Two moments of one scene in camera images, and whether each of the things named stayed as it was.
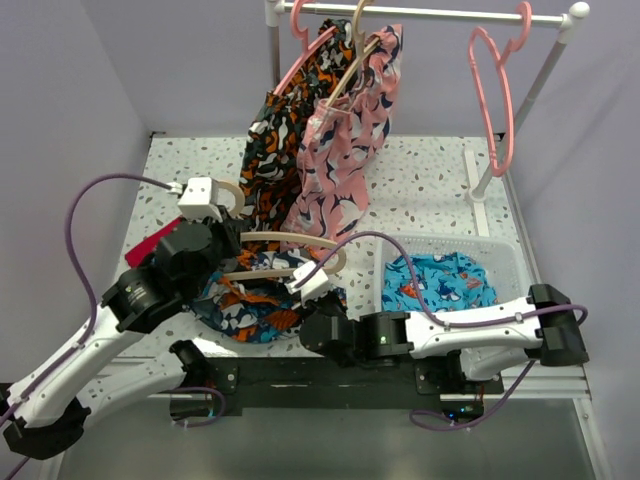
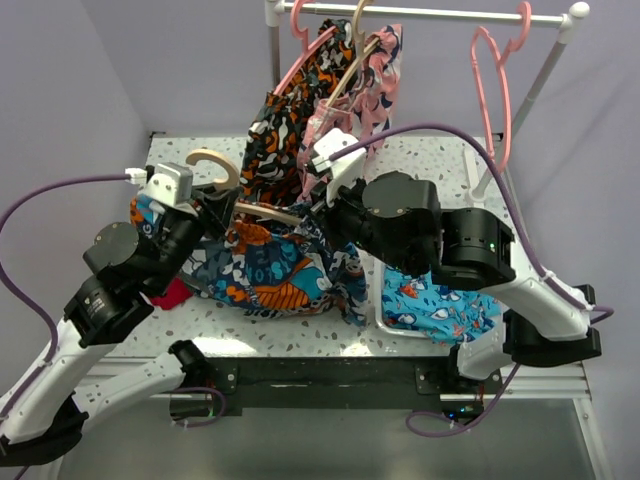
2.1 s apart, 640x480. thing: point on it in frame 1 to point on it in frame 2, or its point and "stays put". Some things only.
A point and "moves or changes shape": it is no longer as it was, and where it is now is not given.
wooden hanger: x=273 y=235 to x=231 y=180
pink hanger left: x=304 y=34 stays put
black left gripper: x=230 y=230 to x=215 y=208
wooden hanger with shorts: x=364 y=49 stays put
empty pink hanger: x=525 y=29 stays put
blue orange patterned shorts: x=263 y=310 moves or changes shape
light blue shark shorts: x=450 y=282 stays put
